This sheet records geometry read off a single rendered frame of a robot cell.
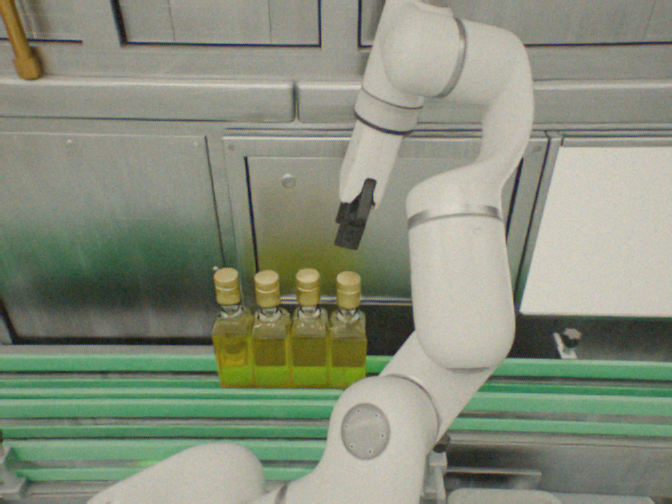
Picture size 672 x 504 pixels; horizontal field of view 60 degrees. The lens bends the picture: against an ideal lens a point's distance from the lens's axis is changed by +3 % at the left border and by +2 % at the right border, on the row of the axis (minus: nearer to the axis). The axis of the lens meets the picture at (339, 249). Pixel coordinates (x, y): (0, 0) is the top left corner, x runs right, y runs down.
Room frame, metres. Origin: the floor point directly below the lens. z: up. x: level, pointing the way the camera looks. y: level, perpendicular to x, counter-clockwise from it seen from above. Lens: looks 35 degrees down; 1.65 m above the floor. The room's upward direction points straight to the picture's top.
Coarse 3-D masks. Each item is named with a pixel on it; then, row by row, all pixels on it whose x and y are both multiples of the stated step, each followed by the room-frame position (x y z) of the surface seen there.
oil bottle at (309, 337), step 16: (304, 320) 0.63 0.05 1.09; (320, 320) 0.63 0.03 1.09; (304, 336) 0.62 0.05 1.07; (320, 336) 0.62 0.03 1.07; (304, 352) 0.62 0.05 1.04; (320, 352) 0.62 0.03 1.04; (304, 368) 0.62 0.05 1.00; (320, 368) 0.62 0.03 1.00; (304, 384) 0.62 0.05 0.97; (320, 384) 0.62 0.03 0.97
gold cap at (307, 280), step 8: (304, 272) 0.65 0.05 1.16; (312, 272) 0.65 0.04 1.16; (296, 280) 0.64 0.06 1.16; (304, 280) 0.64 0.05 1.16; (312, 280) 0.64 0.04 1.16; (304, 288) 0.63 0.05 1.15; (312, 288) 0.63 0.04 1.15; (304, 296) 0.63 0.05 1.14; (312, 296) 0.63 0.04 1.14; (320, 296) 0.65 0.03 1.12; (304, 304) 0.63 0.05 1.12; (312, 304) 0.63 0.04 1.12
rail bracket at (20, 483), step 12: (0, 432) 0.51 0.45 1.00; (0, 444) 0.50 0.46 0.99; (0, 456) 0.50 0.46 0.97; (12, 456) 0.51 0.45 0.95; (0, 468) 0.49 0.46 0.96; (12, 468) 0.51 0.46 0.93; (12, 480) 0.50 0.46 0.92; (24, 480) 0.51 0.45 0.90; (12, 492) 0.49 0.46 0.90; (24, 492) 0.50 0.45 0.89
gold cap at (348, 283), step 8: (344, 272) 0.65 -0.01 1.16; (352, 272) 0.65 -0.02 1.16; (344, 280) 0.64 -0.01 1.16; (352, 280) 0.64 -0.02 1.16; (344, 288) 0.63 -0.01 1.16; (352, 288) 0.63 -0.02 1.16; (344, 296) 0.63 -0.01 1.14; (352, 296) 0.63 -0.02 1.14; (344, 304) 0.63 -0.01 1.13; (352, 304) 0.63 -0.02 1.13
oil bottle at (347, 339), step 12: (336, 312) 0.65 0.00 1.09; (360, 312) 0.65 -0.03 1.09; (336, 324) 0.63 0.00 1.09; (348, 324) 0.62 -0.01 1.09; (360, 324) 0.63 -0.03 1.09; (336, 336) 0.62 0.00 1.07; (348, 336) 0.61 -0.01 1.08; (360, 336) 0.61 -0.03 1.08; (336, 348) 0.61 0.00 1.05; (348, 348) 0.61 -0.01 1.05; (360, 348) 0.61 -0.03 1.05; (336, 360) 0.61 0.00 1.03; (348, 360) 0.61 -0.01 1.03; (360, 360) 0.61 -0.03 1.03; (336, 372) 0.61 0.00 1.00; (348, 372) 0.61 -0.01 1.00; (360, 372) 0.61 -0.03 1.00; (336, 384) 0.61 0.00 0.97; (348, 384) 0.61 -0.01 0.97
